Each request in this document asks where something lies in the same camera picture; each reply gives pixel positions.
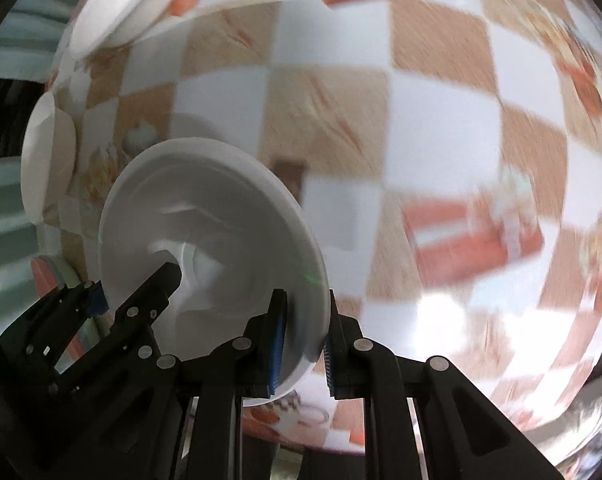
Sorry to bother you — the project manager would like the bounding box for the white ceramic bowl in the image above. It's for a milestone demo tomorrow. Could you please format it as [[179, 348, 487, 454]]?
[[97, 138, 330, 398]]

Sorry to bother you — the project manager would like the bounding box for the white bowl left edge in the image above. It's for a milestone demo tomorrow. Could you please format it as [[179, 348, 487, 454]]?
[[20, 92, 76, 224]]

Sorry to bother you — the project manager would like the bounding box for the checkered printed tablecloth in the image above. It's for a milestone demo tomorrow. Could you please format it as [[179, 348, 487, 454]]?
[[37, 0, 602, 463]]

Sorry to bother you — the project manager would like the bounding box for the white bowl top left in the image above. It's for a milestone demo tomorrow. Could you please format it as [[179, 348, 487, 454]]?
[[69, 0, 172, 61]]

